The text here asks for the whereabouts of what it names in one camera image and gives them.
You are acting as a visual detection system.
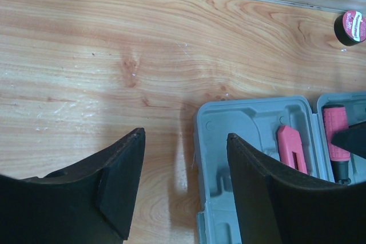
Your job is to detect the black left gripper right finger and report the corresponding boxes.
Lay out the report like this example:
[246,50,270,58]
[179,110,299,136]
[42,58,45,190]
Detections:
[227,133,365,243]

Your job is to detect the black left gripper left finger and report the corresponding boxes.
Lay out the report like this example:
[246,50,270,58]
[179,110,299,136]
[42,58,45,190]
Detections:
[1,128,146,243]

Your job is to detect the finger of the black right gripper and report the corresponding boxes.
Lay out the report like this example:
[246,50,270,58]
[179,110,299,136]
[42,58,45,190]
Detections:
[331,122,366,159]

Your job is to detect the pink black utility knife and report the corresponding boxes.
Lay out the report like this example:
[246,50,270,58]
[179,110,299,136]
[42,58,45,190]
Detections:
[277,125,308,174]

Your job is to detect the grey plastic tool case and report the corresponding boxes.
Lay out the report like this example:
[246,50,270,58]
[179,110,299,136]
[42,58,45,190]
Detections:
[194,92,365,243]

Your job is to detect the red black tape roll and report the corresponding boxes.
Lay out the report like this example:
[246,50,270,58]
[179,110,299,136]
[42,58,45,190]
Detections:
[334,10,365,46]

